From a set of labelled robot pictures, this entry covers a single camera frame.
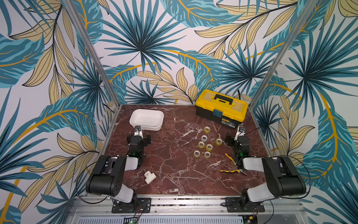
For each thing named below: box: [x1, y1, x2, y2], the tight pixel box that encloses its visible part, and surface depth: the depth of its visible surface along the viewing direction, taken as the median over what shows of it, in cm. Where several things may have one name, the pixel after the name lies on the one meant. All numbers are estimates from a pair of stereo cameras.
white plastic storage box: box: [129, 108, 165, 132], surface depth 109 cm
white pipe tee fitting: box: [144, 170, 157, 185], surface depth 82 cm
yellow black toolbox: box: [195, 89, 249, 130], surface depth 100 cm
